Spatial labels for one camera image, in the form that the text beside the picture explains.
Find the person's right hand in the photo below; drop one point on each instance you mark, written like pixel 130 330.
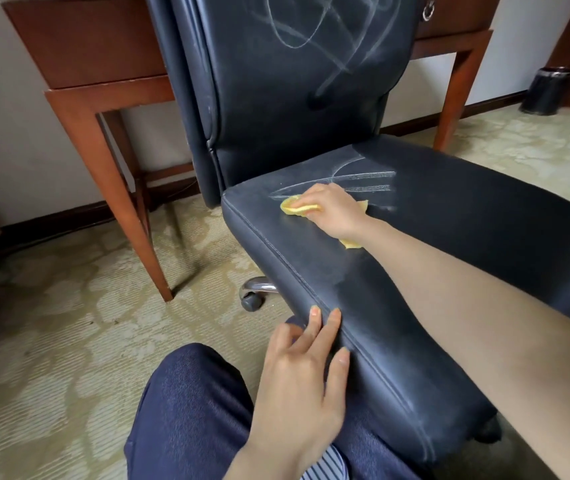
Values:
pixel 340 212

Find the navy dress with white trim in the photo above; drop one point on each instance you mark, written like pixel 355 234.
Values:
pixel 190 409

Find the blue striped white apron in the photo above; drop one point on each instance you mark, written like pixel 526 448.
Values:
pixel 327 467

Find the red-brown wooden table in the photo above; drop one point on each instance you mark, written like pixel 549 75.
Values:
pixel 90 44

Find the silver drawer knob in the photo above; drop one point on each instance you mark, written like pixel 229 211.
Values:
pixel 423 13

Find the black waste bin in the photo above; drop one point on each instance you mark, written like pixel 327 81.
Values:
pixel 547 94

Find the person's left hand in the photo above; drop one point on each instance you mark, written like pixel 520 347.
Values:
pixel 295 404

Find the person's right forearm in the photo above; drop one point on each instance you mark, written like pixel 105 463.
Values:
pixel 505 334

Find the black leather chair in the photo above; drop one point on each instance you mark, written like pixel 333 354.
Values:
pixel 465 219

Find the yellow cleaning cloth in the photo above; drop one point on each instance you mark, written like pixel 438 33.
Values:
pixel 295 208

